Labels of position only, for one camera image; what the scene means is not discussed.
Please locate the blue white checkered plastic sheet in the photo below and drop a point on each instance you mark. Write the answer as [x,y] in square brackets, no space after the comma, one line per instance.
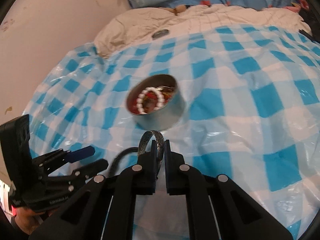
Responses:
[252,110]

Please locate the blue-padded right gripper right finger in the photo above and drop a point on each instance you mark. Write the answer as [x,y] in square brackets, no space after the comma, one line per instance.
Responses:
[217,207]

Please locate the tan brown strap object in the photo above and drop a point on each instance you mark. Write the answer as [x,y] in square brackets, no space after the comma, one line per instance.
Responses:
[177,10]

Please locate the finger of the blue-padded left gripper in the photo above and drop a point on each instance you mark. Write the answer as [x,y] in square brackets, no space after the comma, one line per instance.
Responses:
[91,170]
[83,153]

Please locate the jewelry inside tin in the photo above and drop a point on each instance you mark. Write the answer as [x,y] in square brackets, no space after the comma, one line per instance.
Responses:
[151,99]

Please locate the beige striped quilt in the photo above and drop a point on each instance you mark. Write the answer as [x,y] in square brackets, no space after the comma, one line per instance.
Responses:
[137,26]

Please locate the silver tin lid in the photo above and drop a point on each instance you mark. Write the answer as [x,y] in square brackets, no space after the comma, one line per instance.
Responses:
[160,33]

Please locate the round silver metal tin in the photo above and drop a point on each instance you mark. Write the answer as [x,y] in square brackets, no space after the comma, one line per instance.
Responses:
[166,117]

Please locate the left hand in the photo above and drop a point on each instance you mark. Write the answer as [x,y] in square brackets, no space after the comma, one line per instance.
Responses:
[26,221]

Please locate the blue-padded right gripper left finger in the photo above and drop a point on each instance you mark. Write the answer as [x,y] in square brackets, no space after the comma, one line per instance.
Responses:
[105,207]

